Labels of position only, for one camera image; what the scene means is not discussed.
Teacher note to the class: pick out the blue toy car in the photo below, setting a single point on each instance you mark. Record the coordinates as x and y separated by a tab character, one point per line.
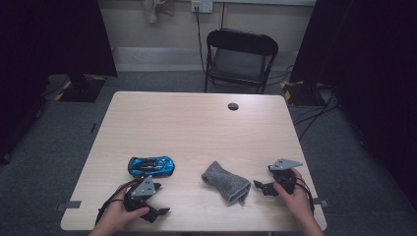
150	166

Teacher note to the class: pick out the black stand base yellow tape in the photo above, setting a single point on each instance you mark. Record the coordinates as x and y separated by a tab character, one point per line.
82	91
301	95

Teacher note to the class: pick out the beige hanging cloth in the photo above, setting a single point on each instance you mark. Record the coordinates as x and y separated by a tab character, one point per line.
152	10

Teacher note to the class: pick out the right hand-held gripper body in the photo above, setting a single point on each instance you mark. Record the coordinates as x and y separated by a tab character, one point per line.
285	177

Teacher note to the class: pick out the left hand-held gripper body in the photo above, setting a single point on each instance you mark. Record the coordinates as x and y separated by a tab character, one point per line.
144	190

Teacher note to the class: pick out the person's left hand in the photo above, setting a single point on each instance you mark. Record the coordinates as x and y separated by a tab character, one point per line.
116	213

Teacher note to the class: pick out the small black floor strip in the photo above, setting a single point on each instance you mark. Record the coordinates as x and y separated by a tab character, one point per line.
93	128

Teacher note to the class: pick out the dark curtain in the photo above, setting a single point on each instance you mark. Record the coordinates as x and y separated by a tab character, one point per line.
370	65
49	39

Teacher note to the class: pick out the grey cloth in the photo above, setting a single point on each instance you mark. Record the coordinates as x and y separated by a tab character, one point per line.
226	183

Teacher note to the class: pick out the grey tape strip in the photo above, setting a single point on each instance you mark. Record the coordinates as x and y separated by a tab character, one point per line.
72	204
323	202

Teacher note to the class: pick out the black folding chair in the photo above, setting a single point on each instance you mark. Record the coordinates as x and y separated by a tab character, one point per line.
241	42

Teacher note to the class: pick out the person's right hand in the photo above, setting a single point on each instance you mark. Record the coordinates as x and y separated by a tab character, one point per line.
298	200

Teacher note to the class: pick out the white wall socket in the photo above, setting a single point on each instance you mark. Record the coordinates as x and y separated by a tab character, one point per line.
206	6

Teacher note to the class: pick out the brown wall conduit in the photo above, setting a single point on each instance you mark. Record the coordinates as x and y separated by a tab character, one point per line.
223	16

